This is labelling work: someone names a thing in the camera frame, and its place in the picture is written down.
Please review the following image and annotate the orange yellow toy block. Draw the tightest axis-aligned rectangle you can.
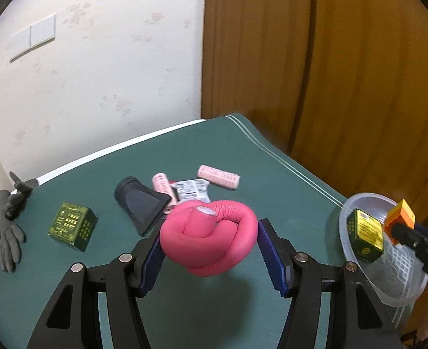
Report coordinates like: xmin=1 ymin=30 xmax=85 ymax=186
xmin=383 ymin=199 xmax=415 ymax=245

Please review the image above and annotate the green yellow box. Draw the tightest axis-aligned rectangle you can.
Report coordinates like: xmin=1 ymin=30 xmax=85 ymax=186
xmin=347 ymin=209 xmax=385 ymax=263

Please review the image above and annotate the black dryer nozzle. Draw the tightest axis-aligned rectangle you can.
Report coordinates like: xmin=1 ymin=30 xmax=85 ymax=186
xmin=114 ymin=177 xmax=171 ymax=236

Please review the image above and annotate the white wall switch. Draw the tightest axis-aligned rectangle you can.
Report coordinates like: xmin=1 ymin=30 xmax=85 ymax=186
xmin=7 ymin=15 xmax=56 ymax=62

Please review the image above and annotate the green table mat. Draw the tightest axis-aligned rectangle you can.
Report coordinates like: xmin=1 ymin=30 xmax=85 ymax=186
xmin=0 ymin=113 xmax=415 ymax=349

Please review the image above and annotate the pink hair curler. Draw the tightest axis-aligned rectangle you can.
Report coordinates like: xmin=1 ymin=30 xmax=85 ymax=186
xmin=152 ymin=173 xmax=178 ymax=214
xmin=197 ymin=165 xmax=240 ymax=190

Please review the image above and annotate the clear plastic bowl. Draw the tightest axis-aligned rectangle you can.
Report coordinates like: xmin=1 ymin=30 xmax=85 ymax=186
xmin=339 ymin=192 xmax=428 ymax=307

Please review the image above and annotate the pink knotted foam roller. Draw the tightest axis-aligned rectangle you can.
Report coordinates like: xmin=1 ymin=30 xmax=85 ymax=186
xmin=160 ymin=200 xmax=258 ymax=277

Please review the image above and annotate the dark grey glove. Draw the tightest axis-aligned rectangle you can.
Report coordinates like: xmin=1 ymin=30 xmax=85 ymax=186
xmin=0 ymin=171 xmax=39 ymax=273

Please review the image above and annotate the wooden wardrobe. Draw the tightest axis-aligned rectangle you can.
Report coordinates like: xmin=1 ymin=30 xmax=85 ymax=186
xmin=201 ymin=0 xmax=428 ymax=225

